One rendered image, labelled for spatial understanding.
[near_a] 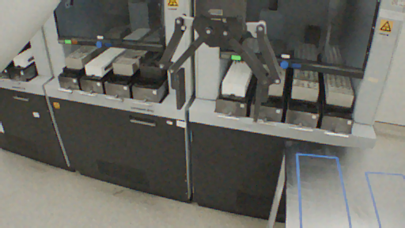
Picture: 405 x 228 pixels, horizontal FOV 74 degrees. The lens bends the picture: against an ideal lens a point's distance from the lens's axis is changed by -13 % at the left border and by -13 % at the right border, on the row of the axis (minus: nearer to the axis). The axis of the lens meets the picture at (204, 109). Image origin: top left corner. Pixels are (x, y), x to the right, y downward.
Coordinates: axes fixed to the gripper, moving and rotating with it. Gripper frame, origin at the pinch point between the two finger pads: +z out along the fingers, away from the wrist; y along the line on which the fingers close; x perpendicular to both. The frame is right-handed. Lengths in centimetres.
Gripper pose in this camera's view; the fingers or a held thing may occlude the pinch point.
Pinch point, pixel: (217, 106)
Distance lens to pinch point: 53.5
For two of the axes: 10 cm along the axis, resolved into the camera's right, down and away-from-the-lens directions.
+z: 0.0, 8.4, 5.4
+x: 2.8, -5.2, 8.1
